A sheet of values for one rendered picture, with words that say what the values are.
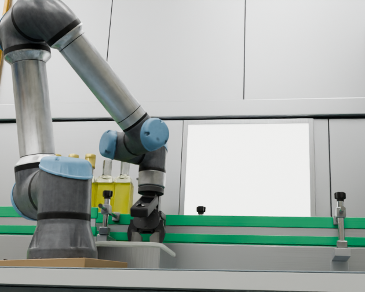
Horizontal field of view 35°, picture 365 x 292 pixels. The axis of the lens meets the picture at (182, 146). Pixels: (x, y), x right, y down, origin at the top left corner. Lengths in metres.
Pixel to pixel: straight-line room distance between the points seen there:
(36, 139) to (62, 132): 0.65
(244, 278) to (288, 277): 0.08
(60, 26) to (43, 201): 0.40
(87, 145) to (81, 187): 0.76
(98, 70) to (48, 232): 0.40
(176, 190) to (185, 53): 0.51
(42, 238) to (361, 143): 1.12
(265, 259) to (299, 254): 0.09
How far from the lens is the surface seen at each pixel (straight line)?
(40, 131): 1.45
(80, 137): 2.06
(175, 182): 1.93
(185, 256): 1.70
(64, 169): 1.29
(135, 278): 1.14
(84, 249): 1.26
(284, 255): 1.68
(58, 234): 1.26
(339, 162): 1.96
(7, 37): 1.52
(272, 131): 1.95
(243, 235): 1.71
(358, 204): 1.93
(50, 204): 1.28
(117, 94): 1.42
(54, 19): 1.41
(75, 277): 1.19
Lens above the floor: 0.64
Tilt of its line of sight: 17 degrees up
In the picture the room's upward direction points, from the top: 3 degrees clockwise
